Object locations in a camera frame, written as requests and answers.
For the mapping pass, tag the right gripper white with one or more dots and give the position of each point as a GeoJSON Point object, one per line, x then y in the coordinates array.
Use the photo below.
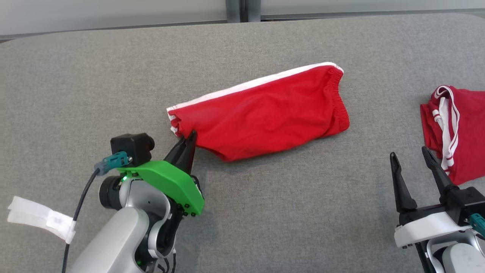
{"type": "Point", "coordinates": [428, 227]}

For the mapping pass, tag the left gripper bright green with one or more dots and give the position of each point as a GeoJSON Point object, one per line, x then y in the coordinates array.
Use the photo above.
{"type": "Point", "coordinates": [170, 185]}

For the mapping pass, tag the red number 23 jersey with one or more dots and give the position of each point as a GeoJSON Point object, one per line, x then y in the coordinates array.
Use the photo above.
{"type": "Point", "coordinates": [468, 132]}

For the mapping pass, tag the red shorts with white stripes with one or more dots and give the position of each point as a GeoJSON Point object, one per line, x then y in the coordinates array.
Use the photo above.
{"type": "Point", "coordinates": [265, 113]}

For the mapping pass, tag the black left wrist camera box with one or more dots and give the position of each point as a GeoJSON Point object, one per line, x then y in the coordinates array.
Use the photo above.
{"type": "Point", "coordinates": [130, 148]}

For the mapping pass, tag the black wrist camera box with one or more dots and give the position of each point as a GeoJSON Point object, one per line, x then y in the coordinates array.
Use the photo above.
{"type": "Point", "coordinates": [130, 148]}
{"type": "Point", "coordinates": [468, 201]}

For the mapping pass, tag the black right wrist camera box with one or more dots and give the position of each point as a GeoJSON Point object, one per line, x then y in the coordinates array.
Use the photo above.
{"type": "Point", "coordinates": [468, 201]}

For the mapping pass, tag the grey window frame post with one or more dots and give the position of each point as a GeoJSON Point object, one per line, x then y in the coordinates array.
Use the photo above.
{"type": "Point", "coordinates": [253, 10]}
{"type": "Point", "coordinates": [233, 10]}

